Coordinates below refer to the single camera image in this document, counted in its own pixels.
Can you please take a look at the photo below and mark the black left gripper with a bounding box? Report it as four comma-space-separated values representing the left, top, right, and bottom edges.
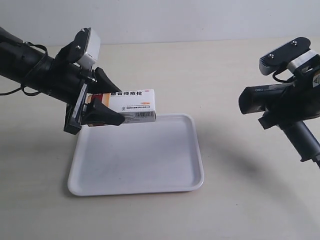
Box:
42, 53, 125, 135

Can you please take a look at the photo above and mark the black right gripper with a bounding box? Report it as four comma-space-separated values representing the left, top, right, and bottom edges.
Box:
258, 67, 320, 130

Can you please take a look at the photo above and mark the black barcode scanner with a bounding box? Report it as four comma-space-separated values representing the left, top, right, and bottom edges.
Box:
238, 83, 320, 164

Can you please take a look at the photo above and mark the white red medicine box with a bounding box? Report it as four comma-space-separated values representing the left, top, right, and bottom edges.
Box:
85, 89, 157, 124

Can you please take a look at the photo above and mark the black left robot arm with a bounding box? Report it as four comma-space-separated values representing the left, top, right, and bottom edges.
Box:
0, 27, 125, 135

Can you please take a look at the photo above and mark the white plastic tray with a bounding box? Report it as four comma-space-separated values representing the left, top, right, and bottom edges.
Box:
67, 113, 205, 197

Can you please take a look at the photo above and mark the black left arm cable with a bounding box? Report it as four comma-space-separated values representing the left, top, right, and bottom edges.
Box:
0, 41, 50, 96

